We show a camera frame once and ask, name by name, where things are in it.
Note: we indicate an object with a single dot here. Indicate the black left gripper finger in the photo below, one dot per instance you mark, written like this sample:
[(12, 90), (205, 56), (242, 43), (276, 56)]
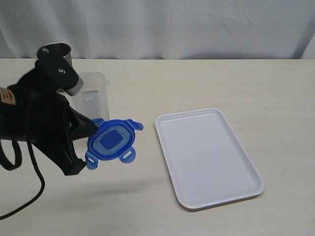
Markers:
[(60, 150), (78, 126)]

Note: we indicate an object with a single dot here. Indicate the white rectangular plastic tray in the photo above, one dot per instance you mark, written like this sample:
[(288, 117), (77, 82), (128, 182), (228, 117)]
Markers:
[(207, 164)]

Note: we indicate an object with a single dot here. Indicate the clear tall plastic container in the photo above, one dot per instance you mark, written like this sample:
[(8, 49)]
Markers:
[(91, 100)]

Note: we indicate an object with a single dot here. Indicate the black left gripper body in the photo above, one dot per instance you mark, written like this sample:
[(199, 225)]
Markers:
[(38, 111)]

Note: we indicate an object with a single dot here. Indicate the blue snap-lock container lid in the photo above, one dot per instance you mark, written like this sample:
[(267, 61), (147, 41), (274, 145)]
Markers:
[(113, 139)]

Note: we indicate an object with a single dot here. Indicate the white backdrop curtain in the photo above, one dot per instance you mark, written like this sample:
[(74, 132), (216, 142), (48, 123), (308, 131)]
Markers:
[(160, 29)]

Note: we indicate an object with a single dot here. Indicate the stainless steel cup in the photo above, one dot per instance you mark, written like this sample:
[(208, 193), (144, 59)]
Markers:
[(65, 52)]

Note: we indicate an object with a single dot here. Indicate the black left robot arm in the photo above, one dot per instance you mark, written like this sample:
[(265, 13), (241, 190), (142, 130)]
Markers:
[(5, 99)]

